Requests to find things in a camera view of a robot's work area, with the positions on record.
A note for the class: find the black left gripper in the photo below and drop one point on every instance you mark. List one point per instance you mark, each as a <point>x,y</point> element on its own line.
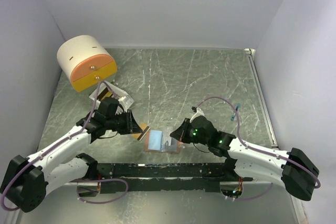
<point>131,126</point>

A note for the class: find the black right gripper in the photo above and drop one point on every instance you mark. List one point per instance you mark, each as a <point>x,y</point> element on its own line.
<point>179,132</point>

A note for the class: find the gold black-stripe credit card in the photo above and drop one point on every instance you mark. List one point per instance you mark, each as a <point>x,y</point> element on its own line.
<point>145,130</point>

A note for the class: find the white crest credit card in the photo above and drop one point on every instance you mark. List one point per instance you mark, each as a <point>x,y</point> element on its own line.
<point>169,144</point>

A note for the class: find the pink blue card holder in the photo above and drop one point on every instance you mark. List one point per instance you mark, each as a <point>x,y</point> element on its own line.
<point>153,142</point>

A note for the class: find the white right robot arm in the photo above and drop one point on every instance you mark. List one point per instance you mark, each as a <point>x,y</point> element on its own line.
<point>293,170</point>

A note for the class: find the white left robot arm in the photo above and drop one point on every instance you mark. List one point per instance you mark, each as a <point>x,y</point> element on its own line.
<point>28,180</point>

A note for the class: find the white card tray box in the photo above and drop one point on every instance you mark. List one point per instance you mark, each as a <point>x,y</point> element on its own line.
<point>117,93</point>

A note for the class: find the yellow credit card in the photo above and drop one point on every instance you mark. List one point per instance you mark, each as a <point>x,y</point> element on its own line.
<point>104,94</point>

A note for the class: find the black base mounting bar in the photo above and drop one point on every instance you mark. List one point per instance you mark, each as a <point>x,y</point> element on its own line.
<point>208,177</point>

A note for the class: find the blue pen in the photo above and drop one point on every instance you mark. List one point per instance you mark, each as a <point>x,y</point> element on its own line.
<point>236,110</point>

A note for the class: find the cream drawer cabinet orange fronts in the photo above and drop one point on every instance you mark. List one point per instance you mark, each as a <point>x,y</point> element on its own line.
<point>85,62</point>

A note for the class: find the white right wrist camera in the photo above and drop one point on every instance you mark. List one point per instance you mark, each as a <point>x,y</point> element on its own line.
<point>197,112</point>

